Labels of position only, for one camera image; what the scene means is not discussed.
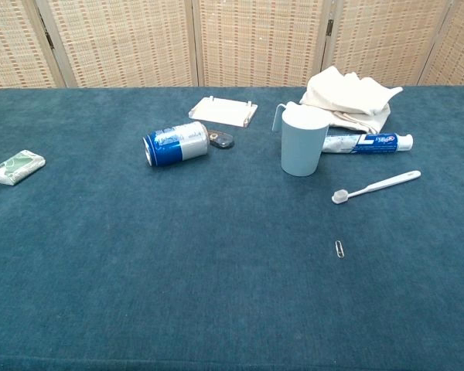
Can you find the white plastic tray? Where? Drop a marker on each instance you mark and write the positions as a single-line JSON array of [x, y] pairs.
[[222, 111]]

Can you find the woven folding screen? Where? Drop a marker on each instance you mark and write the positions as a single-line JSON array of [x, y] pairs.
[[120, 38]]

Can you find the small oval key fob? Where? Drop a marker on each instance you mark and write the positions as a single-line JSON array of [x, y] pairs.
[[222, 141]]

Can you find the blue silver drink can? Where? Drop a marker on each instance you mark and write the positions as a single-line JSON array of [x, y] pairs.
[[178, 145]]

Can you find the metal paper clip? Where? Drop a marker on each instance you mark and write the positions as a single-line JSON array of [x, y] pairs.
[[339, 249]]

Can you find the green white tissue pack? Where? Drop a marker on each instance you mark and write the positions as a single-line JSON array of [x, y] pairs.
[[19, 166]]

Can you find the blue white toothpaste tube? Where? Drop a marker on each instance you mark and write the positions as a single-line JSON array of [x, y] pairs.
[[371, 143]]

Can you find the blue covered table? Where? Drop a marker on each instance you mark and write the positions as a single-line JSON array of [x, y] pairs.
[[178, 270]]

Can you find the white toothbrush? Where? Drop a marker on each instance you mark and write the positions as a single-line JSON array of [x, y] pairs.
[[371, 187]]

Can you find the crumpled white cloth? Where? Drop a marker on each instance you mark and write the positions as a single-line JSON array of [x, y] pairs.
[[344, 92]]

